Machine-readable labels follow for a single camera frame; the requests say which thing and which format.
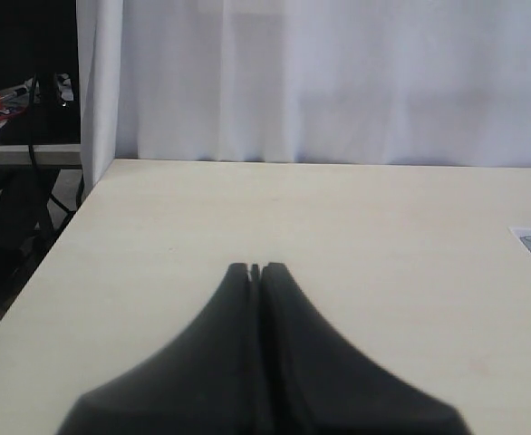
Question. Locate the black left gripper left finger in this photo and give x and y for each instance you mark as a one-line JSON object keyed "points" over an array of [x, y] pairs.
{"points": [[206, 381]]}

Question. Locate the white curtain backdrop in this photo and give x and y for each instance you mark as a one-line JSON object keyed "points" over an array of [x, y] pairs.
{"points": [[368, 82]]}

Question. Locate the grey side table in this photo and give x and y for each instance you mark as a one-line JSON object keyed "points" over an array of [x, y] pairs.
{"points": [[64, 156]]}

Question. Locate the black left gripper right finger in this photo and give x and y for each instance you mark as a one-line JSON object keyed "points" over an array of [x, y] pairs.
{"points": [[319, 383]]}

